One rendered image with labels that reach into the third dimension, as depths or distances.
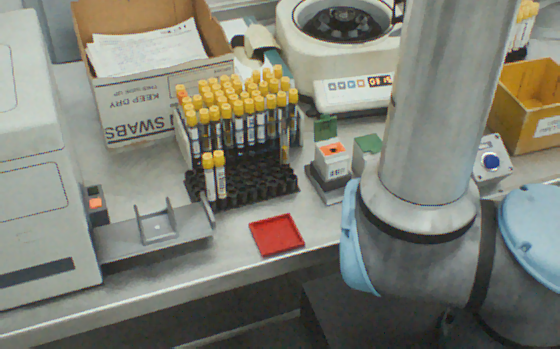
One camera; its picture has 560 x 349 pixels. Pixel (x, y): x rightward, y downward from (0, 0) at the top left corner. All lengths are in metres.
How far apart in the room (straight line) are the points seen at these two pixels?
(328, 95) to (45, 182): 0.57
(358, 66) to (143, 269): 0.54
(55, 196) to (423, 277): 0.45
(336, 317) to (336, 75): 0.54
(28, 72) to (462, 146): 0.53
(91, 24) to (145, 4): 0.11
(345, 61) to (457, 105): 0.69
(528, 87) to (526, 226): 0.68
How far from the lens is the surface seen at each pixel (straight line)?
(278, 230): 1.03
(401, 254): 0.65
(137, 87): 1.15
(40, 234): 0.91
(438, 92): 0.55
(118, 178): 1.15
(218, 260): 1.00
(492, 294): 0.69
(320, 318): 0.85
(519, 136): 1.20
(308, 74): 1.24
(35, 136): 0.81
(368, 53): 1.24
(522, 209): 0.69
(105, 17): 1.39
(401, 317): 0.86
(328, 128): 1.07
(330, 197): 1.07
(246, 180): 1.09
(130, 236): 1.00
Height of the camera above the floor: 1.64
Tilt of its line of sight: 42 degrees down
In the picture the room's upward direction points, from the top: straight up
